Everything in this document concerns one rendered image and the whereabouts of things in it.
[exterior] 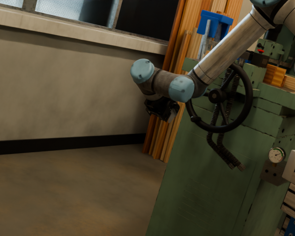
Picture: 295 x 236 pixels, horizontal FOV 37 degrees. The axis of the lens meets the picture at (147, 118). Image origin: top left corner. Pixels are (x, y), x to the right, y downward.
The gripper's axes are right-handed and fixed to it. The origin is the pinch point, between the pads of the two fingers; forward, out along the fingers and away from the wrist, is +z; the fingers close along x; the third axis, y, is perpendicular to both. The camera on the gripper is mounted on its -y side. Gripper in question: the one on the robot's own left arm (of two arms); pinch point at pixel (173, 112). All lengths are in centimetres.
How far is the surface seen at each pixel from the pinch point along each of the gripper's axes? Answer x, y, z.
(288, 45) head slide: 18, -60, 32
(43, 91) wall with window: -117, -4, 63
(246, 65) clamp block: 13.4, -31.7, 8.2
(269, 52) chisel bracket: 14, -48, 23
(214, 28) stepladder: -42, -87, 79
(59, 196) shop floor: -65, 47, 60
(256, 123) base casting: 22.3, -17.4, 26.7
